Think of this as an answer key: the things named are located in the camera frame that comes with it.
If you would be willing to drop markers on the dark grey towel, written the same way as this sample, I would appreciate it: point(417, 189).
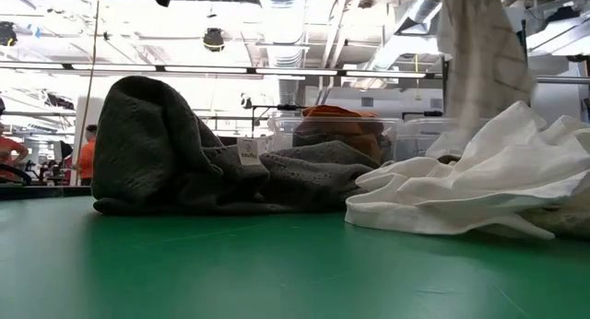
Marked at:
point(313, 171)
point(152, 148)

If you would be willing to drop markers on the rust orange towel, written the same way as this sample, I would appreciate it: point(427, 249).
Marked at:
point(338, 121)

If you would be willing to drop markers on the plain white towel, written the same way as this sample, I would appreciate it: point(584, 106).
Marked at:
point(484, 180)

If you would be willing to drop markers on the cream towel with grid lines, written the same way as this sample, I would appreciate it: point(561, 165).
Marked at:
point(484, 56)

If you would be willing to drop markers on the clear plastic bin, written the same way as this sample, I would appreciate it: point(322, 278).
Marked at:
point(415, 139)
point(281, 130)

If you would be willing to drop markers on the long ceiling light strip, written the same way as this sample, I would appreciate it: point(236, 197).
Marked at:
point(207, 70)

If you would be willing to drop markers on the green table mat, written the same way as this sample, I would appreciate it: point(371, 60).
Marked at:
point(230, 273)

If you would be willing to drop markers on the black ceiling device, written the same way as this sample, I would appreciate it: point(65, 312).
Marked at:
point(214, 40)
point(7, 33)

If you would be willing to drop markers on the person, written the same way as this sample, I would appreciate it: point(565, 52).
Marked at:
point(9, 148)
point(86, 160)

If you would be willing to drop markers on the silver air duct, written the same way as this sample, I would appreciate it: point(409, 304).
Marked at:
point(283, 33)

